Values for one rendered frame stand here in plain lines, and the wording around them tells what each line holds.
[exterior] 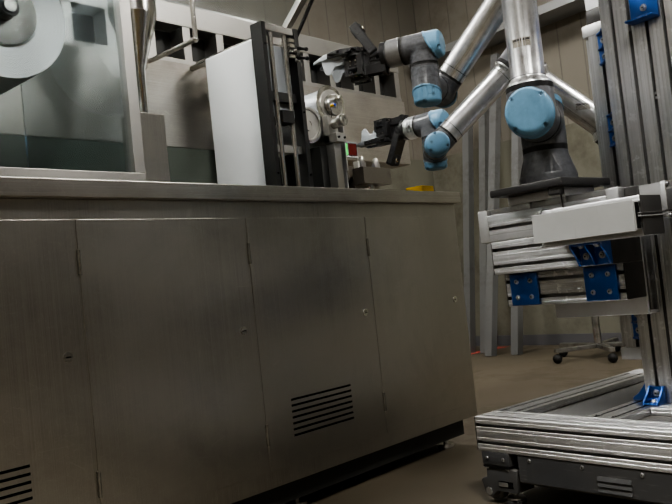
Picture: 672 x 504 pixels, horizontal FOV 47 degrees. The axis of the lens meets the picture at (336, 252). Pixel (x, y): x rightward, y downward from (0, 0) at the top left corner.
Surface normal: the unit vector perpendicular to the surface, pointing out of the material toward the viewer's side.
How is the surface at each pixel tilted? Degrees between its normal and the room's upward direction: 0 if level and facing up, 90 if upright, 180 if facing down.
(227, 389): 90
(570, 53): 90
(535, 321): 90
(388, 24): 90
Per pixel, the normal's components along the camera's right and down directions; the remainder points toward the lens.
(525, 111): -0.40, 0.14
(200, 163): 0.73, -0.11
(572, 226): -0.77, 0.05
